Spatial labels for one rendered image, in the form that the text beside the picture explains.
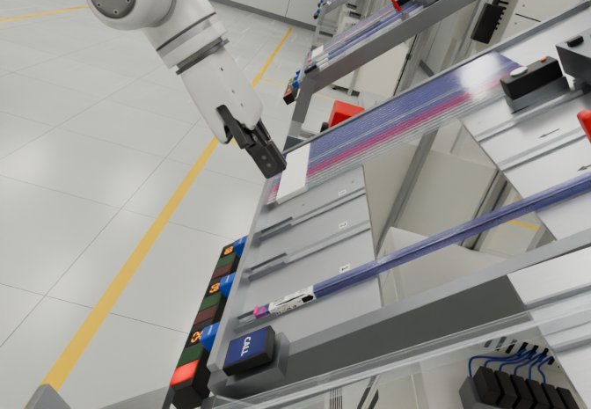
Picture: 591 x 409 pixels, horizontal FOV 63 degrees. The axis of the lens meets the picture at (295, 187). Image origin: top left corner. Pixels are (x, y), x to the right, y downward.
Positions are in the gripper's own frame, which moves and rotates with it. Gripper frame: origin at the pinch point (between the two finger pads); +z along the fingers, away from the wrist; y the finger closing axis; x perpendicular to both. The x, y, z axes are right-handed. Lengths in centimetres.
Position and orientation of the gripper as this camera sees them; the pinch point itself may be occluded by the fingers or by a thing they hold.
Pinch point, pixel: (269, 159)
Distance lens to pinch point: 63.2
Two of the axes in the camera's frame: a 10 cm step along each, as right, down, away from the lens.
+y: -0.7, 4.2, -9.1
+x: 8.6, -4.4, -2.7
